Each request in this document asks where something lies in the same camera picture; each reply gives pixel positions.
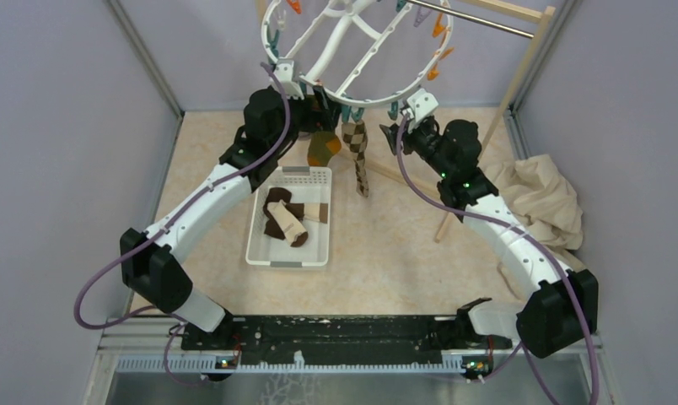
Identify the white slotted cable duct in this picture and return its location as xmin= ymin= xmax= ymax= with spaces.
xmin=116 ymin=352 xmax=465 ymax=374

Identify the orange green sock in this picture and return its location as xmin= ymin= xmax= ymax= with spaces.
xmin=307 ymin=132 xmax=342 ymax=167

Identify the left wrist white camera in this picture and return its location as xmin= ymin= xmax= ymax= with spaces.
xmin=273 ymin=58 xmax=304 ymax=100

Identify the wooden drying rack frame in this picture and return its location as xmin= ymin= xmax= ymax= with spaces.
xmin=254 ymin=0 xmax=557 ymax=244

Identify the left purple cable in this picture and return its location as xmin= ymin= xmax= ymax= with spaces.
xmin=73 ymin=62 xmax=293 ymax=386

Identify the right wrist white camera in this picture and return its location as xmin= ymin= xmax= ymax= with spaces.
xmin=400 ymin=87 xmax=439 ymax=129

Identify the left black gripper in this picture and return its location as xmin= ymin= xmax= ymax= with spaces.
xmin=270 ymin=84 xmax=342 ymax=154

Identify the white plastic basket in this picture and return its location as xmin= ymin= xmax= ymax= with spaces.
xmin=245 ymin=166 xmax=332 ymax=270

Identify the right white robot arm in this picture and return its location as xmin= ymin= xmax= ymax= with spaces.
xmin=380 ymin=117 xmax=599 ymax=359

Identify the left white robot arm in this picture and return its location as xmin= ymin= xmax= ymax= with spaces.
xmin=120 ymin=86 xmax=341 ymax=349

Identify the purple cable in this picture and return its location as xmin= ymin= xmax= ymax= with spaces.
xmin=395 ymin=120 xmax=601 ymax=405
xmin=73 ymin=62 xmax=293 ymax=386

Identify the white round clip hanger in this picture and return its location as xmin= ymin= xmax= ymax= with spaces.
xmin=260 ymin=1 xmax=455 ymax=108

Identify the metal hanging rod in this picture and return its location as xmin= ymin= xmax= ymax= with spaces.
xmin=407 ymin=0 xmax=535 ymax=39

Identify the brown checkered sock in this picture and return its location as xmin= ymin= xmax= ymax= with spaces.
xmin=342 ymin=120 xmax=369 ymax=198

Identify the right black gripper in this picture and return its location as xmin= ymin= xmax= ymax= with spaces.
xmin=380 ymin=115 xmax=454 ymax=179

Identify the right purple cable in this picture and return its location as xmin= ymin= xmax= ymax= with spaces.
xmin=395 ymin=120 xmax=601 ymax=405

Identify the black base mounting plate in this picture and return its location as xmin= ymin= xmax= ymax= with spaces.
xmin=180 ymin=315 xmax=514 ymax=378

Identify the beige brown sock in basket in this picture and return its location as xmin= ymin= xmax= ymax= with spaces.
xmin=267 ymin=201 xmax=329 ymax=247

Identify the wrist white camera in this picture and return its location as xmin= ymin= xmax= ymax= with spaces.
xmin=400 ymin=87 xmax=439 ymax=129
xmin=273 ymin=58 xmax=304 ymax=100

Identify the beige crumpled cloth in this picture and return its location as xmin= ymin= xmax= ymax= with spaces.
xmin=483 ymin=154 xmax=586 ymax=271

